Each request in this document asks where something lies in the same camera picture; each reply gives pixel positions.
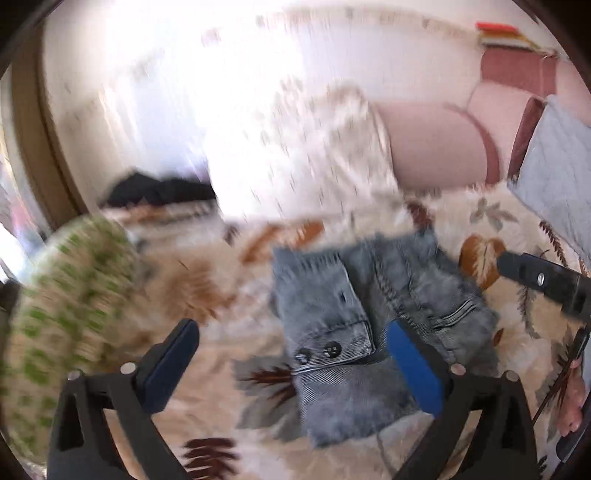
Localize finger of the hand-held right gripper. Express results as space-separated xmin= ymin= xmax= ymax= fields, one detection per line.
xmin=497 ymin=250 xmax=591 ymax=320

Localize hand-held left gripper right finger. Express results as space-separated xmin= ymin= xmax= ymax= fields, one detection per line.
xmin=386 ymin=319 xmax=542 ymax=480

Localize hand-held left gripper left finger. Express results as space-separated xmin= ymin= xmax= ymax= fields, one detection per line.
xmin=47 ymin=318 xmax=200 ymax=480

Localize blue-grey denim pants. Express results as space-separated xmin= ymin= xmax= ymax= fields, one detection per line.
xmin=270 ymin=230 xmax=503 ymax=449

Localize person's right hand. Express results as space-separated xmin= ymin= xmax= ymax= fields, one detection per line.
xmin=556 ymin=353 xmax=591 ymax=437

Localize cream floral blanket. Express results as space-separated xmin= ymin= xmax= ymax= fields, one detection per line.
xmin=18 ymin=185 xmax=591 ymax=480

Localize light blue quilted cloth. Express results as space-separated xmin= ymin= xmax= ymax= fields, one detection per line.
xmin=507 ymin=95 xmax=591 ymax=264

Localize person's green patterned clothing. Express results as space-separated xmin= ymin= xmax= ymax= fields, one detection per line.
xmin=0 ymin=216 xmax=144 ymax=467

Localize pink sofa cushion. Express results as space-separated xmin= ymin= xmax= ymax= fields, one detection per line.
xmin=376 ymin=78 xmax=532 ymax=190

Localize dark cloth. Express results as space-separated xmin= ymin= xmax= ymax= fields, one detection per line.
xmin=99 ymin=170 xmax=219 ymax=208

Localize dark pink sofa armrest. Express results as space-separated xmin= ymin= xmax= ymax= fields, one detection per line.
xmin=479 ymin=46 xmax=559 ymax=183

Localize striped colourful cloth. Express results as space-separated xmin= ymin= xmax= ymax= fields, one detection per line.
xmin=475 ymin=21 xmax=546 ymax=54

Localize white patterned cloth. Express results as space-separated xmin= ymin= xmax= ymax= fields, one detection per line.
xmin=203 ymin=80 xmax=407 ymax=222

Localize wooden frame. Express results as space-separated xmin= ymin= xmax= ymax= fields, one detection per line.
xmin=7 ymin=46 xmax=88 ymax=217

